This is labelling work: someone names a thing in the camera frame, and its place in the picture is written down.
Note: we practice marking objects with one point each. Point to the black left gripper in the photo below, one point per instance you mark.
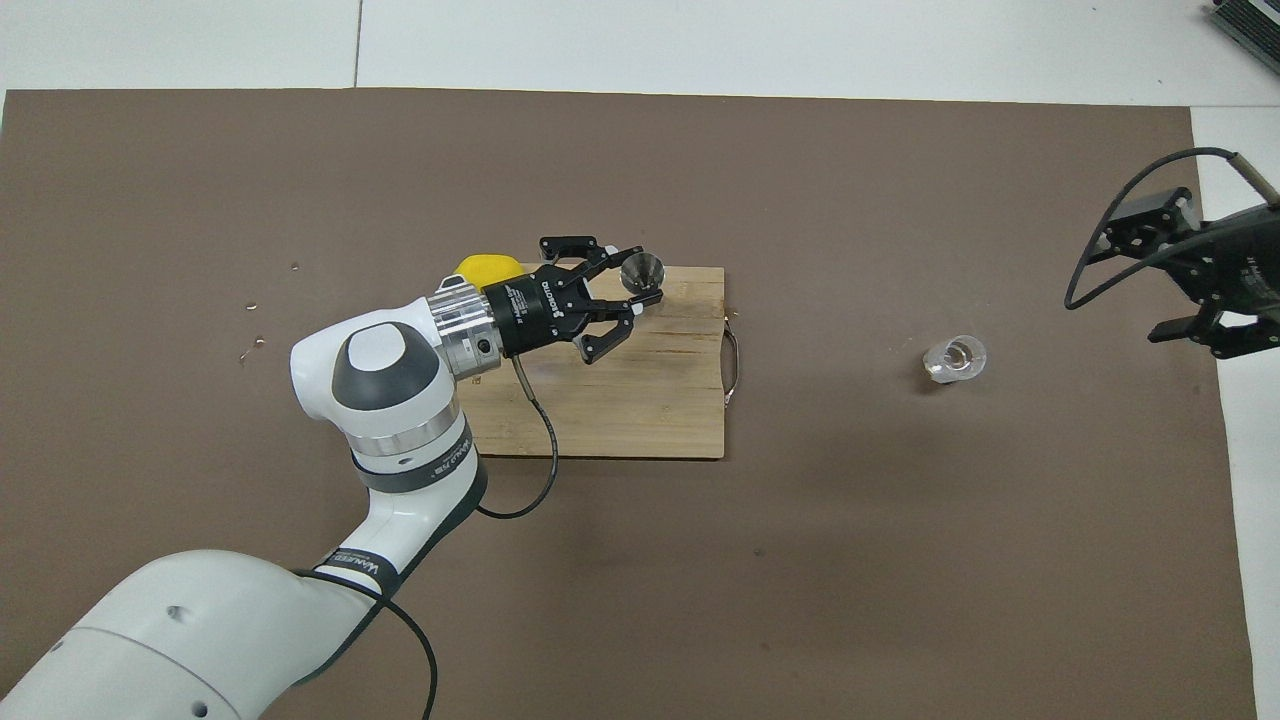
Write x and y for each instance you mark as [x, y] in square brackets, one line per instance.
[535, 310]

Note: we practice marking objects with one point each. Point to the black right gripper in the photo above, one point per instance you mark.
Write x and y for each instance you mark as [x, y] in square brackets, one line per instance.
[1240, 265]

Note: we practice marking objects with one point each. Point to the grey ribbed device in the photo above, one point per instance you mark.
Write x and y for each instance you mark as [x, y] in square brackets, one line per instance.
[1250, 22]

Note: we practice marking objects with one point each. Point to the brown table mat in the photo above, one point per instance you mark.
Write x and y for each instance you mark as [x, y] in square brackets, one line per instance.
[800, 580]

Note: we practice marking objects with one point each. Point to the small clear glass cup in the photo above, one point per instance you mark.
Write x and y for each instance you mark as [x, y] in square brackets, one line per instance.
[955, 360]

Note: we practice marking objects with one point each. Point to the steel double jigger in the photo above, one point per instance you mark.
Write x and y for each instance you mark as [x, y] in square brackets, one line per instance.
[640, 272]

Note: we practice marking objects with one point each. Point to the yellow lemon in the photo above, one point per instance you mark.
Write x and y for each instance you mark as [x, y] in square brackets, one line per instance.
[490, 267]

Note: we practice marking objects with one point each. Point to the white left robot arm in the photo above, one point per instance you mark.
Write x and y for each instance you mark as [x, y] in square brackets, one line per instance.
[380, 400]

